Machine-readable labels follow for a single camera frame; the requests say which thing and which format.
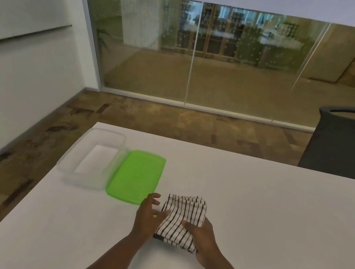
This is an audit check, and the person's left hand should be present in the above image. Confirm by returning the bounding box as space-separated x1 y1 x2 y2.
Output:
129 190 174 246

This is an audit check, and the person's right hand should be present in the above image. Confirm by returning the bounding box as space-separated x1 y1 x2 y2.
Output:
176 213 227 269

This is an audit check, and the black white striped cloth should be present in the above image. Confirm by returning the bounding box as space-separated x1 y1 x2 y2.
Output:
151 191 209 256

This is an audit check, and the green plastic lid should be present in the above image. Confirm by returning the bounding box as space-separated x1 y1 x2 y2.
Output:
104 146 168 209

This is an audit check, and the clear plastic container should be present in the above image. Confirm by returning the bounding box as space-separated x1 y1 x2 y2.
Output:
54 123 131 194

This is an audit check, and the person's left forearm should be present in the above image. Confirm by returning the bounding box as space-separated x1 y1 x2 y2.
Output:
75 226 149 269

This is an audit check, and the green potted plant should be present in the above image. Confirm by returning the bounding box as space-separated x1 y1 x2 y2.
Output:
93 25 115 54

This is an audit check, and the wooden shelving unit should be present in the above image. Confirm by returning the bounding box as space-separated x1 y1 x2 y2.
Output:
173 0 312 74

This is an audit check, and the black mesh chair with handle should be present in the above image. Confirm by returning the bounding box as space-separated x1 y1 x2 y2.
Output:
296 100 355 182

